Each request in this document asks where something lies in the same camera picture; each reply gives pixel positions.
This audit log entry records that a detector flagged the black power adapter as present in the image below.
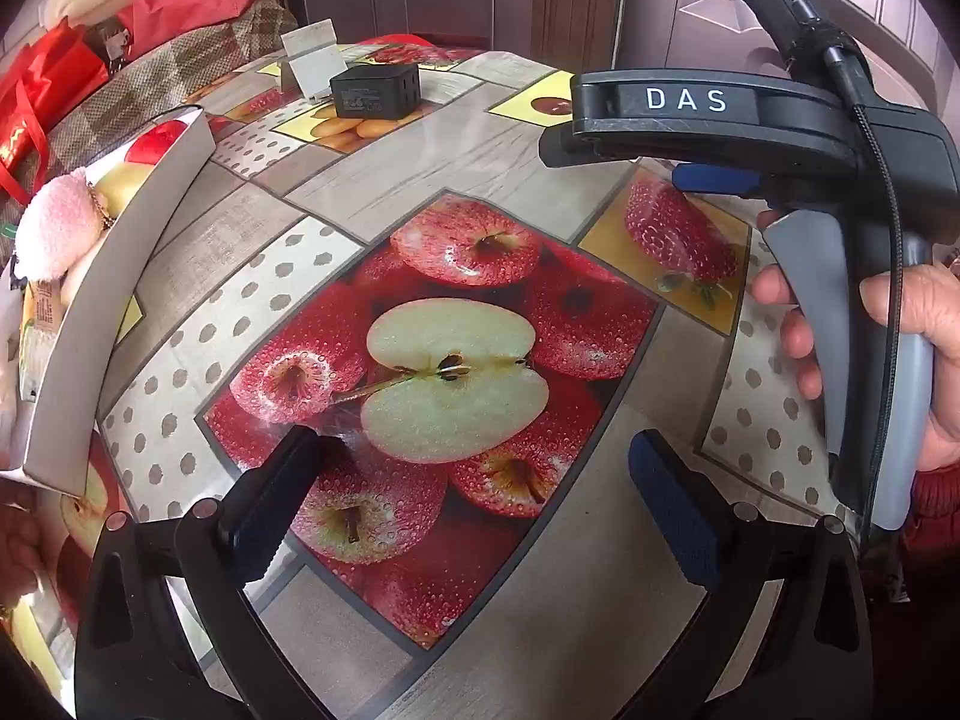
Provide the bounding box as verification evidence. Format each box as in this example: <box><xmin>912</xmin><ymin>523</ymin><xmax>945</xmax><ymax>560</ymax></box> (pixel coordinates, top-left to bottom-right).
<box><xmin>330</xmin><ymin>62</ymin><xmax>421</xmax><ymax>121</ymax></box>

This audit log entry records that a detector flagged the fruit print tablecloth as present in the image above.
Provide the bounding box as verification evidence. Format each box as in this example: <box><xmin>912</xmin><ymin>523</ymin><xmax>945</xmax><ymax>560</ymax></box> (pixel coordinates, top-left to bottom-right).
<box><xmin>0</xmin><ymin>34</ymin><xmax>901</xmax><ymax>720</ymax></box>

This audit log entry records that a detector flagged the shiny red gift bag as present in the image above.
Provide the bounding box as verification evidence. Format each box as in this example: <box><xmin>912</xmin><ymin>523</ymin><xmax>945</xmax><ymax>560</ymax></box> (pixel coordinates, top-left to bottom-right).
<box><xmin>0</xmin><ymin>19</ymin><xmax>110</xmax><ymax>203</ymax></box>

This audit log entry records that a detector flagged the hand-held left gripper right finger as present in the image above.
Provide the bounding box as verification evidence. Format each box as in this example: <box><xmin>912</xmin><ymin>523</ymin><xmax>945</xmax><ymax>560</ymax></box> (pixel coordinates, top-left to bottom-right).
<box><xmin>628</xmin><ymin>427</ymin><xmax>875</xmax><ymax>720</ymax></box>

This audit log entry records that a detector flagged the plaid blanket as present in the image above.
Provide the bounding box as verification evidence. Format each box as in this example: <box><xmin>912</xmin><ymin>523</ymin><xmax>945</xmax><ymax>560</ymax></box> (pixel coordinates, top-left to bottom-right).
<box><xmin>37</xmin><ymin>0</ymin><xmax>301</xmax><ymax>188</ymax></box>

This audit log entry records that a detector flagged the white cardboard box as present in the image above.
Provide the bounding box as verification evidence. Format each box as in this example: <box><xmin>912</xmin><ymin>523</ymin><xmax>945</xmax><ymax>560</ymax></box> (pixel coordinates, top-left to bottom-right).
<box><xmin>0</xmin><ymin>109</ymin><xmax>215</xmax><ymax>500</ymax></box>

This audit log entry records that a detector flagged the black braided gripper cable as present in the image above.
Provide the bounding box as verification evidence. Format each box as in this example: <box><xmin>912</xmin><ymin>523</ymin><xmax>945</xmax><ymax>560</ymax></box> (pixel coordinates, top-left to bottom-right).
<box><xmin>821</xmin><ymin>45</ymin><xmax>912</xmax><ymax>481</ymax></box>

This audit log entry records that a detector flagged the pink plush toy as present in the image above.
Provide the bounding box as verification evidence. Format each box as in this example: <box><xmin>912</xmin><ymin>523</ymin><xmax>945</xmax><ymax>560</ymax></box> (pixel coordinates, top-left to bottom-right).
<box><xmin>15</xmin><ymin>171</ymin><xmax>113</xmax><ymax>278</ymax></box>

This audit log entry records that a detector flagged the grey stand with white card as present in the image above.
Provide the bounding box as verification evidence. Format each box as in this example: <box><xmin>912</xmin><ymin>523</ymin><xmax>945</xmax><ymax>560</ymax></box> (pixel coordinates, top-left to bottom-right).
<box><xmin>279</xmin><ymin>19</ymin><xmax>347</xmax><ymax>102</ymax></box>

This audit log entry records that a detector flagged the person's right hand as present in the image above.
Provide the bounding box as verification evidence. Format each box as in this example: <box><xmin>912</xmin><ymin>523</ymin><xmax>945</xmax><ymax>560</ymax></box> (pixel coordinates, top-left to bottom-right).
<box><xmin>752</xmin><ymin>210</ymin><xmax>960</xmax><ymax>475</ymax></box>

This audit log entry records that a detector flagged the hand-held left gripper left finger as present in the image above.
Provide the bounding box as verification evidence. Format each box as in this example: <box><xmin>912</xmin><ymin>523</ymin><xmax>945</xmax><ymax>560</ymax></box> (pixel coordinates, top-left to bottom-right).
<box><xmin>73</xmin><ymin>426</ymin><xmax>331</xmax><ymax>720</ymax></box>

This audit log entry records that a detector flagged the red plush apple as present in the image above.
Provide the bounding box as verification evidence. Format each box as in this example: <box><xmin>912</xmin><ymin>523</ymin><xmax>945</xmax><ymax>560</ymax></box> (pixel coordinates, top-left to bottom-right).
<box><xmin>124</xmin><ymin>122</ymin><xmax>188</xmax><ymax>166</ymax></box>

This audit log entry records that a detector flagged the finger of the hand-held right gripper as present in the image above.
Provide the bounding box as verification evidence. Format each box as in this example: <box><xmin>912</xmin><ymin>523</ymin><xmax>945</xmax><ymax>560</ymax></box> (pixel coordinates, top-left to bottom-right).
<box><xmin>537</xmin><ymin>127</ymin><xmax>640</xmax><ymax>170</ymax></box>
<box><xmin>671</xmin><ymin>163</ymin><xmax>767</xmax><ymax>200</ymax></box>

